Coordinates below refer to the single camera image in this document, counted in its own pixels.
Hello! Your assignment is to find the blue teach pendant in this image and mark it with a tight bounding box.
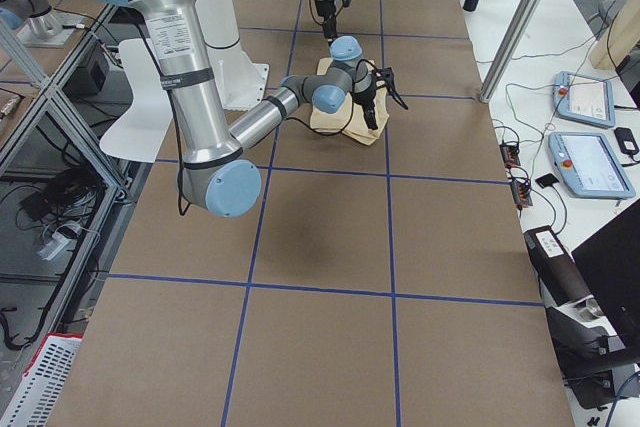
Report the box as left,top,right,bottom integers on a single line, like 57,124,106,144
548,132,636,200
553,71,615,129

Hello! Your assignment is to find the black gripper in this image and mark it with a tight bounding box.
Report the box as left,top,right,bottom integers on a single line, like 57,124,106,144
314,0,337,44
353,71,378,130

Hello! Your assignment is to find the aluminium frame post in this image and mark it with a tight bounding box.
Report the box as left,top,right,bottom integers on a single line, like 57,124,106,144
479,0,541,103

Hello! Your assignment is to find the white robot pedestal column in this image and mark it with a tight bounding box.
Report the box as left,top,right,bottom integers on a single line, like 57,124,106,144
196,0,269,111

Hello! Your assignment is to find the near blue teach pendant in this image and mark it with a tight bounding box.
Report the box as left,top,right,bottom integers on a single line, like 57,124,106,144
548,132,636,200

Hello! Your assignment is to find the far blue teach pendant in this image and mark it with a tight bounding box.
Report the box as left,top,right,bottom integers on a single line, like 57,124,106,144
553,71,615,129

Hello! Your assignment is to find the white perforated basket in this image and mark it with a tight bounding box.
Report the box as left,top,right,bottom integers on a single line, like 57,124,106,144
1,333,83,427

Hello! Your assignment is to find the cream long-sleeve printed shirt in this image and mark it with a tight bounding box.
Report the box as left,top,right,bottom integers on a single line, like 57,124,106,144
310,89,389,146

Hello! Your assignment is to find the white power strip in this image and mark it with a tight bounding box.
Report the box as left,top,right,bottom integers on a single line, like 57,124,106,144
37,225,80,261

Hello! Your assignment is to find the white plastic chair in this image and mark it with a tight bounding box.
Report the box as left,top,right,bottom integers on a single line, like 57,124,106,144
99,39,172,163

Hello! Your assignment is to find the black monitor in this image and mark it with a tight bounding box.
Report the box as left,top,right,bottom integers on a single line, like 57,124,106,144
572,202,639,346

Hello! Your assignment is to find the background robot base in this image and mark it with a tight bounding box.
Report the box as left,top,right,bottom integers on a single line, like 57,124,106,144
1,0,87,48

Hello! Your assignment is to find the black power adapter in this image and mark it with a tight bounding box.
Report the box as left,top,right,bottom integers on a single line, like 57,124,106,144
614,127,639,156

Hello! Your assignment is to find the orange terminal board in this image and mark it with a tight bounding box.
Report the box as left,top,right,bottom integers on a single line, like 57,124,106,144
499,143,521,168
510,178,533,211

